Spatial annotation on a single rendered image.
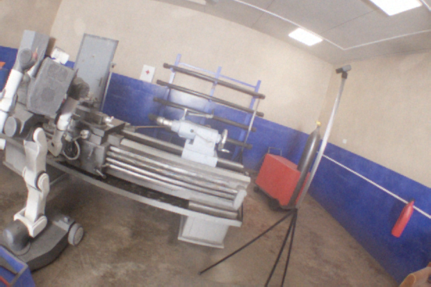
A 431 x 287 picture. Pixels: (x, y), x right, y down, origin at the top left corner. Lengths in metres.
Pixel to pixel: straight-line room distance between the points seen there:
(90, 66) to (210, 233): 4.90
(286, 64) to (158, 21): 3.37
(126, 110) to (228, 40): 3.02
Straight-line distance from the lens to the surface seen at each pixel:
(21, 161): 2.84
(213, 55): 5.14
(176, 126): 2.03
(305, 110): 5.75
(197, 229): 2.23
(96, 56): 5.78
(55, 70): 1.29
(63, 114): 1.53
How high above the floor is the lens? 1.47
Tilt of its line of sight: 7 degrees down
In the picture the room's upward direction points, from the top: 18 degrees clockwise
